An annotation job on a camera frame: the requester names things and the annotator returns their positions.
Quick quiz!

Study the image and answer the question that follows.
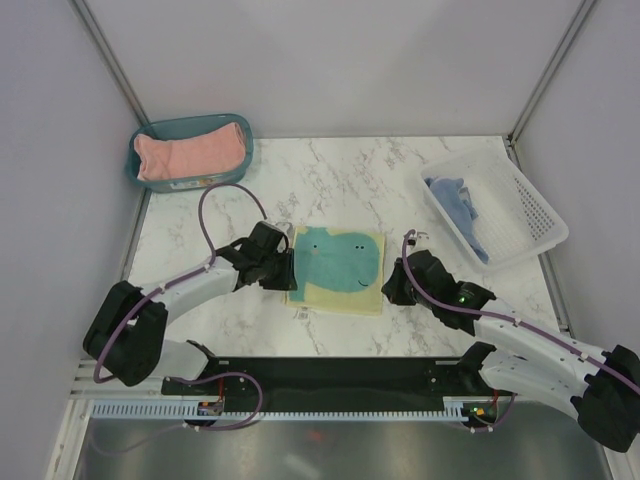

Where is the yellow green towel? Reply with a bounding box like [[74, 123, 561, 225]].
[[286, 226, 385, 316]]

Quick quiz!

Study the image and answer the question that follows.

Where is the pink towel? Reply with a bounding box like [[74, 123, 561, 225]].
[[133, 122, 246, 181]]

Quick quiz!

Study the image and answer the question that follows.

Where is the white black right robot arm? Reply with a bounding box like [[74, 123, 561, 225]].
[[382, 250, 639, 453]]

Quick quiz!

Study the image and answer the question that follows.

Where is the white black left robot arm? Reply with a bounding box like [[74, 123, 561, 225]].
[[83, 221, 297, 394]]

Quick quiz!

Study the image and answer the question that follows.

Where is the blue towel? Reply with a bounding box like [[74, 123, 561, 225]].
[[425, 177, 489, 264]]

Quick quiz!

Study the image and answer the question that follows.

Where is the teal transparent plastic bin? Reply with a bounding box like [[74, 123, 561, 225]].
[[125, 113, 254, 193]]

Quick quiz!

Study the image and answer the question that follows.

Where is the white perforated plastic basket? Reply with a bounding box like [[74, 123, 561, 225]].
[[419, 145, 569, 272]]

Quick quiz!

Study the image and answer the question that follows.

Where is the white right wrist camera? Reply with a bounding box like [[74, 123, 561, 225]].
[[407, 231, 431, 251]]

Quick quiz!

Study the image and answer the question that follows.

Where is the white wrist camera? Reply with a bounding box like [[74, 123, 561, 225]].
[[407, 231, 431, 251], [275, 221, 295, 240]]

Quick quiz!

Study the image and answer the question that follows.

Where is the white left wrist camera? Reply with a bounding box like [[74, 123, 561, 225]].
[[275, 221, 295, 240]]

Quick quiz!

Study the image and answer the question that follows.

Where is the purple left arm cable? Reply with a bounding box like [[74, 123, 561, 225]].
[[89, 183, 269, 456]]

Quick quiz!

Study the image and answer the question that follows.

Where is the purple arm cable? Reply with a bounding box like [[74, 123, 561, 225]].
[[402, 228, 640, 434], [89, 183, 269, 456]]

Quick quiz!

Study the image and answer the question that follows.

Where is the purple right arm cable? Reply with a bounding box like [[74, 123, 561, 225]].
[[402, 228, 640, 434]]

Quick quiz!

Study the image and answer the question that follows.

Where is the aluminium frame rail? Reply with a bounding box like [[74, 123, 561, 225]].
[[69, 360, 163, 400]]

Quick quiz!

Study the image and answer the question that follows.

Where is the white slotted cable duct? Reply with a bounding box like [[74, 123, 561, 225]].
[[90, 399, 481, 422]]

